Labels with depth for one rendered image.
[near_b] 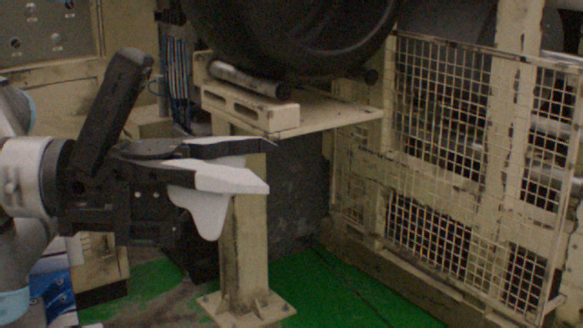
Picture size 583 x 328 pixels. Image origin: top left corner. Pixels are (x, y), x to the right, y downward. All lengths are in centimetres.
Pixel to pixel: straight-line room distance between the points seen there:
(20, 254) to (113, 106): 20
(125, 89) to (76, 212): 12
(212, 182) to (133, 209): 9
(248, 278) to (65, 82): 88
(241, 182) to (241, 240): 150
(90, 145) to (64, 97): 142
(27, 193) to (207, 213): 16
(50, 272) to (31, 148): 82
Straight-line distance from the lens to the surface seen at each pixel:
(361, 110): 160
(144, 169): 47
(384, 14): 154
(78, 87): 194
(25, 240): 64
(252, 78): 147
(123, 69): 50
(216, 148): 55
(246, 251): 197
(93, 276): 218
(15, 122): 71
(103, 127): 51
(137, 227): 52
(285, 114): 140
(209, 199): 46
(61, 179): 53
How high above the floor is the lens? 124
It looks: 21 degrees down
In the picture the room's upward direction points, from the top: straight up
